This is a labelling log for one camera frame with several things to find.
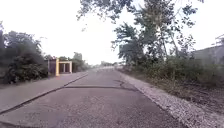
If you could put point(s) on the dark green bushes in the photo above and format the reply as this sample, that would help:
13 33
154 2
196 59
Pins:
21 63

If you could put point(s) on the row of trees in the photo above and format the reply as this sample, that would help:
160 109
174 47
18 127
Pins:
150 33

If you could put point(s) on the yellow and brown building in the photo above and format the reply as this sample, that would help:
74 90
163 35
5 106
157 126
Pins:
59 67

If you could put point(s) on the grey concrete road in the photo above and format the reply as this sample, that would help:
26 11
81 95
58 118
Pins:
96 106

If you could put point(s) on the grey wall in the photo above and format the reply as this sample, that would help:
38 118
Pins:
210 55

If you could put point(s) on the bare dirt verge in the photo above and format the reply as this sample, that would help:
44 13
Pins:
196 93

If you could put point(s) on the low weedy bushes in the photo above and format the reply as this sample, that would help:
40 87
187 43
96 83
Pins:
180 71

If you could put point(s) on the pale gravel strip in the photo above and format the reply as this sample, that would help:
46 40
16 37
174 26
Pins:
180 108

